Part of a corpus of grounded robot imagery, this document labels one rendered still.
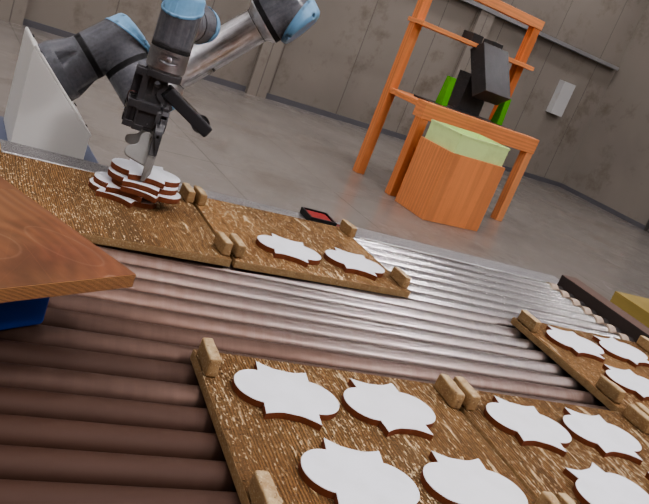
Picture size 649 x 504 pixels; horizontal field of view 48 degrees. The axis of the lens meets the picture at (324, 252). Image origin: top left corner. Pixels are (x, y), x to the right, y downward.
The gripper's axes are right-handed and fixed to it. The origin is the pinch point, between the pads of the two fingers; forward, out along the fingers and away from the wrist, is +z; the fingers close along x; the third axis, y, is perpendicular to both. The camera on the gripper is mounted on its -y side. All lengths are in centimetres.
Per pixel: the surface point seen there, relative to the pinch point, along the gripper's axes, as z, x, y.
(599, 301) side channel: 5, -16, -130
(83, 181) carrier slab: 5.7, -0.7, 10.9
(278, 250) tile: 4.5, 13.1, -27.7
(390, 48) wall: -28, -975, -384
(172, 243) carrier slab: 5.7, 21.1, -6.2
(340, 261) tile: 4.5, 9.7, -42.2
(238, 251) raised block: 4.3, 20.4, -18.3
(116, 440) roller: 8, 79, 2
